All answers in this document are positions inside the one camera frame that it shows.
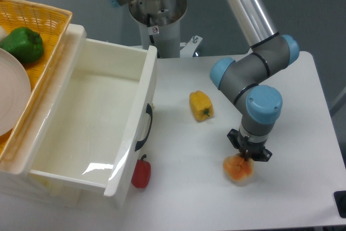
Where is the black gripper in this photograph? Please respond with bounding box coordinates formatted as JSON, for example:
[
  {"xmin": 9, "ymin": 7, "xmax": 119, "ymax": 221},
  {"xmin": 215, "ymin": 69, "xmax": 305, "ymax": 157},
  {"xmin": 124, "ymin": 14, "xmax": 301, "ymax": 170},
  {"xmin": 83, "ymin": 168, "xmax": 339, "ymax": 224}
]
[{"xmin": 227, "ymin": 129, "xmax": 272, "ymax": 162}]

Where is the white object in basket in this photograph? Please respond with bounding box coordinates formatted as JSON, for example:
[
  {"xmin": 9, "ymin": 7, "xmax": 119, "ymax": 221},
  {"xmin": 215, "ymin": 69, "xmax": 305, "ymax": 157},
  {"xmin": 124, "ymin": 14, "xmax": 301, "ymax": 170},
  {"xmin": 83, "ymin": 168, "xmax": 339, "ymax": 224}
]
[{"xmin": 0, "ymin": 26, "xmax": 8, "ymax": 41}]

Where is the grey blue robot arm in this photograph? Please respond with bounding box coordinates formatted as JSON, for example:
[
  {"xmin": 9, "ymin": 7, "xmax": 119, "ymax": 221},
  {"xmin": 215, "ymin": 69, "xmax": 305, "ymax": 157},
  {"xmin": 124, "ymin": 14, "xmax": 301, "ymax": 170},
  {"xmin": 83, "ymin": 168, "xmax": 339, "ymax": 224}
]
[{"xmin": 109, "ymin": 0, "xmax": 300, "ymax": 162}]

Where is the black device at table edge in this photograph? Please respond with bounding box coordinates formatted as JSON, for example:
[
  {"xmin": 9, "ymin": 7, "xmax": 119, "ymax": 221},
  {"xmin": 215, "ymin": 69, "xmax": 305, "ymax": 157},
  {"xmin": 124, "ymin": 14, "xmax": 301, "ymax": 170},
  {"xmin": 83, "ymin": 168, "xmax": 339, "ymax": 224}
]
[{"xmin": 334, "ymin": 190, "xmax": 346, "ymax": 219}]

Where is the green bell pepper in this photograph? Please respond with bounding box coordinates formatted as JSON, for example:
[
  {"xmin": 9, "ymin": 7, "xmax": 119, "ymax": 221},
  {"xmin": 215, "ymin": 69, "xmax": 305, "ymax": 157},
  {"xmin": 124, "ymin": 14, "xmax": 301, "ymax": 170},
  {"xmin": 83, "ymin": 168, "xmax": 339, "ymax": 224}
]
[{"xmin": 1, "ymin": 27, "xmax": 44, "ymax": 64}]

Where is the red bell pepper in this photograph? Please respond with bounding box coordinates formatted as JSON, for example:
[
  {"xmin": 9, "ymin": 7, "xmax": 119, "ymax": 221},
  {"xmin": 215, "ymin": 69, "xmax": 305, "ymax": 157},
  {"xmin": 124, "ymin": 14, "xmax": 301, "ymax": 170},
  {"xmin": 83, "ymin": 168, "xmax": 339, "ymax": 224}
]
[{"xmin": 131, "ymin": 154, "xmax": 151, "ymax": 189}]

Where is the white drawer cabinet frame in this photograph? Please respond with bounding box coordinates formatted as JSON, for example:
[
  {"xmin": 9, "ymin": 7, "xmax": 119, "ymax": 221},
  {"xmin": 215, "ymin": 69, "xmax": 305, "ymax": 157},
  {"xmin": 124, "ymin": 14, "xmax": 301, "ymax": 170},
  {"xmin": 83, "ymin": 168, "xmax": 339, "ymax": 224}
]
[{"xmin": 1, "ymin": 24, "xmax": 87, "ymax": 207}]

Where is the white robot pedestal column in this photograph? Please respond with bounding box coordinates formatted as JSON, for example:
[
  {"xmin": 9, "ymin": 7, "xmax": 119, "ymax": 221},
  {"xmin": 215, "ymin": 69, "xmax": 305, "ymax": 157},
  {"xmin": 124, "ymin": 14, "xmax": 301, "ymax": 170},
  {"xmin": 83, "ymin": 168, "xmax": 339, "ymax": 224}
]
[{"xmin": 129, "ymin": 0, "xmax": 203, "ymax": 58}]

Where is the pale pink plate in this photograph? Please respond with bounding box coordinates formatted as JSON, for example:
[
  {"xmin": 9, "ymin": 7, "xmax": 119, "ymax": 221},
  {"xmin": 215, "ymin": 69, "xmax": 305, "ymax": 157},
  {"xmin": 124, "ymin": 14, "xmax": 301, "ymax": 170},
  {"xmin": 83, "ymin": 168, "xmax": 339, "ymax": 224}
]
[{"xmin": 1, "ymin": 49, "xmax": 31, "ymax": 135}]

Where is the white plastic drawer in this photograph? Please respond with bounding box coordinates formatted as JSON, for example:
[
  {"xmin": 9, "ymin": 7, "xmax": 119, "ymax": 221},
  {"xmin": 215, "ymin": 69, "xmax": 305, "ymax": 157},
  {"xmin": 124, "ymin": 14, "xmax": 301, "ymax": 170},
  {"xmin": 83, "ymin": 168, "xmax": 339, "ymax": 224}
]
[{"xmin": 30, "ymin": 39, "xmax": 157, "ymax": 208}]

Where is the yellow woven plastic basket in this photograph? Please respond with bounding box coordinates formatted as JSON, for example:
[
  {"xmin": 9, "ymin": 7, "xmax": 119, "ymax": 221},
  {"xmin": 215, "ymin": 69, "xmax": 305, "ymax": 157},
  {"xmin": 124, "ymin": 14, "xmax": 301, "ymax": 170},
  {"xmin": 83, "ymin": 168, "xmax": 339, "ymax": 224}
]
[{"xmin": 1, "ymin": 0, "xmax": 72, "ymax": 160}]

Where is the black drawer handle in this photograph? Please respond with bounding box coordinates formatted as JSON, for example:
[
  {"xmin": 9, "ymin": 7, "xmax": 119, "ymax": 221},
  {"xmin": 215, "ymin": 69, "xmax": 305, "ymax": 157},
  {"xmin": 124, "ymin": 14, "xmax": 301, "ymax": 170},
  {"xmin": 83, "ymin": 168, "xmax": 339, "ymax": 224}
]
[{"xmin": 135, "ymin": 103, "xmax": 153, "ymax": 151}]

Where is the yellow bell pepper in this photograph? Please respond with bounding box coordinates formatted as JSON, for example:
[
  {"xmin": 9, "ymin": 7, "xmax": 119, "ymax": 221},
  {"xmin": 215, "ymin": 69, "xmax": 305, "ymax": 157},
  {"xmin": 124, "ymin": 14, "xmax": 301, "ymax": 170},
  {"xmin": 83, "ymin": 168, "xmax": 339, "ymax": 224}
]
[{"xmin": 189, "ymin": 90, "xmax": 214, "ymax": 121}]

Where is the round orange bread roll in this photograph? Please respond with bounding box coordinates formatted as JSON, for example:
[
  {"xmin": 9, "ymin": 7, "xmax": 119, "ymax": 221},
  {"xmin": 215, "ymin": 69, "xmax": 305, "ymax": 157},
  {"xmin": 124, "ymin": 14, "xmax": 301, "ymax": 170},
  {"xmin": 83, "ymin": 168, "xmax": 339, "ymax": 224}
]
[{"xmin": 222, "ymin": 153, "xmax": 255, "ymax": 186}]

